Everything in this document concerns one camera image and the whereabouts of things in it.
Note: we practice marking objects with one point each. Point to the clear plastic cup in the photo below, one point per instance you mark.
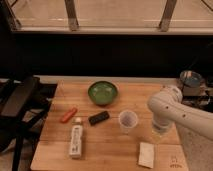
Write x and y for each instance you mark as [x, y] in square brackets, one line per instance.
[127, 120]

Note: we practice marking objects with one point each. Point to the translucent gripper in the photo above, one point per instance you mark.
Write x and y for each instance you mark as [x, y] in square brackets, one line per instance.
[160, 129]

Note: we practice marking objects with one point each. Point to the metal pot with lid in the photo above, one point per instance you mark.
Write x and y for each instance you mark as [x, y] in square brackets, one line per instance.
[192, 83]

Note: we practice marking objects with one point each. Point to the black rectangular block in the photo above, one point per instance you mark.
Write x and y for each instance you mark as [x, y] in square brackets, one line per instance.
[93, 120]

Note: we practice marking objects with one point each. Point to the green ceramic bowl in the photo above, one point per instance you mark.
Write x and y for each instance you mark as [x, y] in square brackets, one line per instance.
[102, 93]

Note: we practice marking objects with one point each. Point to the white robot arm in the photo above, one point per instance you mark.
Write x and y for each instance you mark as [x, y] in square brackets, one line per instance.
[166, 106]

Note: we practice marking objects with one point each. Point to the black chair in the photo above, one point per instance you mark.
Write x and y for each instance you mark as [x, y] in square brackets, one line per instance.
[22, 105]

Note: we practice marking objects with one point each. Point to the orange carrot toy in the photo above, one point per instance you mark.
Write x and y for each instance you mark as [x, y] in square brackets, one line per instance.
[68, 115]

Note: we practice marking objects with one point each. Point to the white bottle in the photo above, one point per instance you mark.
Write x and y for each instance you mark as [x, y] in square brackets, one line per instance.
[75, 150]

